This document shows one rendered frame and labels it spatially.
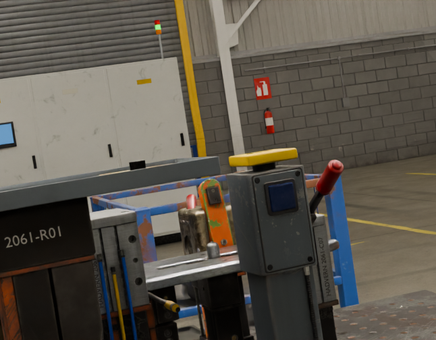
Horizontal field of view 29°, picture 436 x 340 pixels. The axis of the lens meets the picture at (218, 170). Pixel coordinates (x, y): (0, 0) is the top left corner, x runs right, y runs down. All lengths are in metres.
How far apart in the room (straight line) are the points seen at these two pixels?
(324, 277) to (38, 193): 0.46
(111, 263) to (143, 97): 8.19
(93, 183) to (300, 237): 0.25
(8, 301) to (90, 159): 8.24
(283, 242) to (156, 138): 8.29
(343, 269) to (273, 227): 2.33
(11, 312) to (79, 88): 8.28
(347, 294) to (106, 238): 2.30
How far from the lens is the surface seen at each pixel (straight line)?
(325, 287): 1.14
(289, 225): 0.93
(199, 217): 1.42
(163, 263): 1.31
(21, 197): 0.81
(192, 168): 0.85
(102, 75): 9.14
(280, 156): 0.93
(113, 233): 1.03
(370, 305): 2.16
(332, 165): 1.01
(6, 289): 0.85
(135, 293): 1.04
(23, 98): 9.04
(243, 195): 0.93
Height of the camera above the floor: 1.20
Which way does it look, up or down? 3 degrees down
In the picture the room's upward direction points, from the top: 9 degrees counter-clockwise
